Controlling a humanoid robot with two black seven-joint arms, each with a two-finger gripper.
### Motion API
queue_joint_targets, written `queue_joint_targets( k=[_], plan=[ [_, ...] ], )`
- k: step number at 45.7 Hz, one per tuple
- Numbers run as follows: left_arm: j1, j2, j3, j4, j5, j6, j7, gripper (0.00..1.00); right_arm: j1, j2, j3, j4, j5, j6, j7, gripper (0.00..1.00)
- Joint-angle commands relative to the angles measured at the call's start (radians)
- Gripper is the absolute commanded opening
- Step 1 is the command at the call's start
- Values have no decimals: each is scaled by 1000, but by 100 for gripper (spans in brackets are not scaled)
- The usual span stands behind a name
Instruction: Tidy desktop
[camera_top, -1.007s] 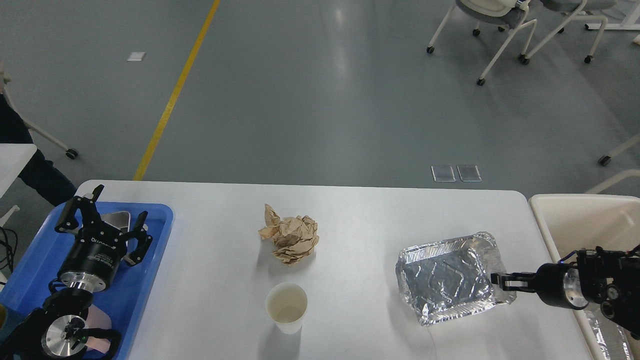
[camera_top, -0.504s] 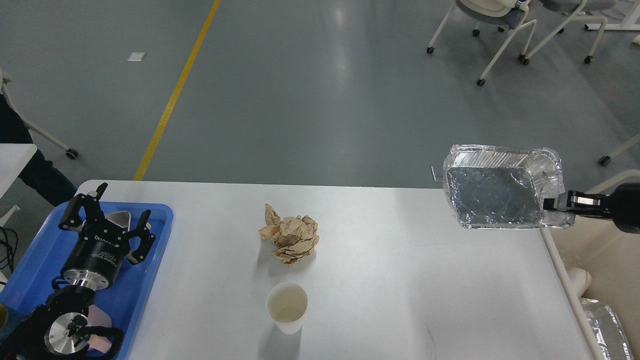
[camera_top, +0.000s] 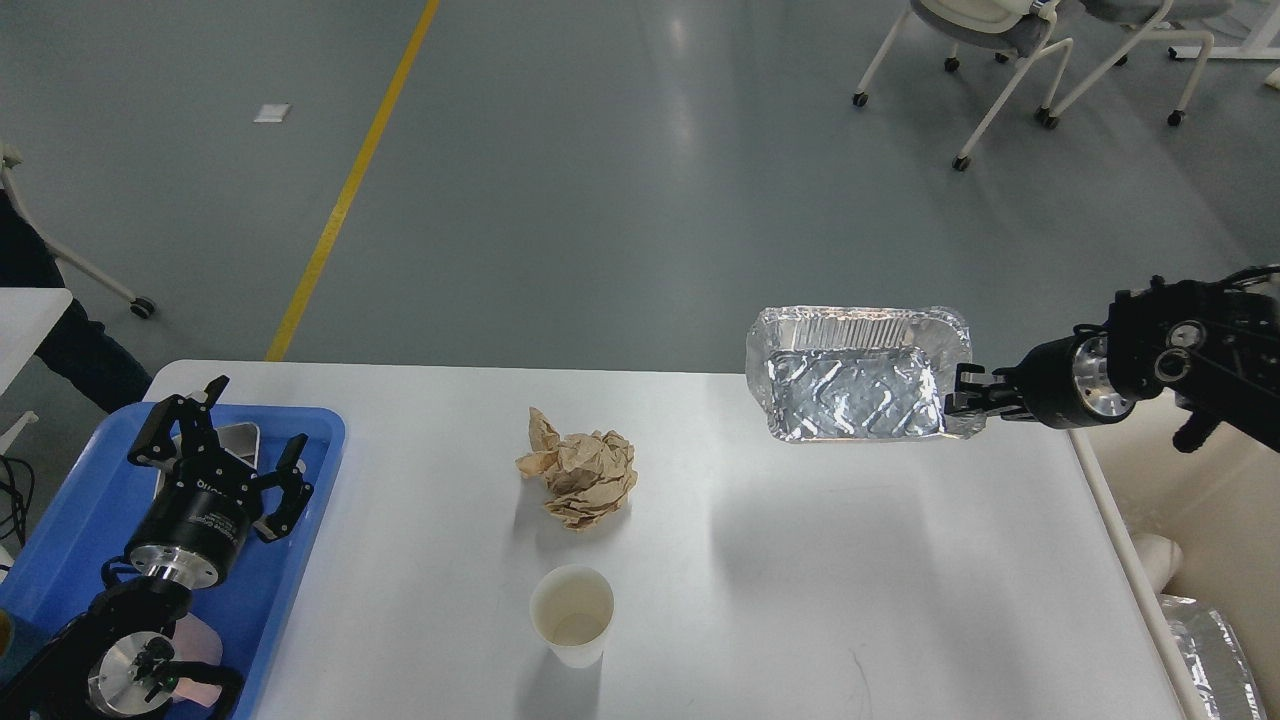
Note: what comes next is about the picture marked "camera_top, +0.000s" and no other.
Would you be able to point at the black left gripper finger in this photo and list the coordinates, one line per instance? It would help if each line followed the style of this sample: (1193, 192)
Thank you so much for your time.
(295, 493)
(179, 428)

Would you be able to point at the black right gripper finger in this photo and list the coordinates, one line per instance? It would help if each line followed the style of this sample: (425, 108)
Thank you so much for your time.
(975, 379)
(1009, 406)

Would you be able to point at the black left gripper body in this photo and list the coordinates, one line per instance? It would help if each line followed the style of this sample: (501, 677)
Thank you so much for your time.
(196, 526)

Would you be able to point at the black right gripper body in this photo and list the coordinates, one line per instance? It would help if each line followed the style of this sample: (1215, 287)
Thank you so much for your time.
(1065, 384)

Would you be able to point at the stainless steel rectangular tin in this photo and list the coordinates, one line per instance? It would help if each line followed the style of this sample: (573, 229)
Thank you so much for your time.
(241, 439)

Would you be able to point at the pink plastic mug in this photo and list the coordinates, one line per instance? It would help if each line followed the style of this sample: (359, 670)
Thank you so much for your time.
(195, 641)

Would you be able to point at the aluminium foil tray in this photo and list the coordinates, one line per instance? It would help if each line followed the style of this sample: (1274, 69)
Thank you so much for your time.
(860, 374)

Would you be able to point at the white paper cup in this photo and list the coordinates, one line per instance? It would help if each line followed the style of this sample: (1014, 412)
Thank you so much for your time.
(571, 610)

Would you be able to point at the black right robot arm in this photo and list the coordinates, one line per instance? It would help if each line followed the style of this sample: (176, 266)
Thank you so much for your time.
(1214, 344)

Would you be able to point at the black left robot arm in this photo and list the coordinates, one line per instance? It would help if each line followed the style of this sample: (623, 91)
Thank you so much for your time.
(120, 658)

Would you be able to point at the person in dark jeans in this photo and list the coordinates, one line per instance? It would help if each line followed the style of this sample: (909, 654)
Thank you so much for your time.
(77, 347)

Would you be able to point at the white chair at left edge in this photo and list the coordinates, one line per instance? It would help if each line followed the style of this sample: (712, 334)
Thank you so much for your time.
(140, 305)

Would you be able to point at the blue plastic tray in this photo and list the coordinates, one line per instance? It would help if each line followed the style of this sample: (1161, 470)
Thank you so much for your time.
(104, 498)

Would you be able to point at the white side table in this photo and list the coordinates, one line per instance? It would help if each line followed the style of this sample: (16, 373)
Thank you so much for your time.
(27, 317)

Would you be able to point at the white plastic bin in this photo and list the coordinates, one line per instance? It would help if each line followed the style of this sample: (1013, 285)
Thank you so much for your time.
(1217, 506)

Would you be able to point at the crumpled brown paper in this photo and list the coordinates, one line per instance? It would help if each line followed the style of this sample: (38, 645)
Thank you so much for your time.
(587, 475)

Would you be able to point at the foil tray inside bin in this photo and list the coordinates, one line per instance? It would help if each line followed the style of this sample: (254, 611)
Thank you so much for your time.
(1215, 658)

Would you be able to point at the white chair right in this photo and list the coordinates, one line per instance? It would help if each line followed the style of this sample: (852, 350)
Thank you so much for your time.
(1145, 22)

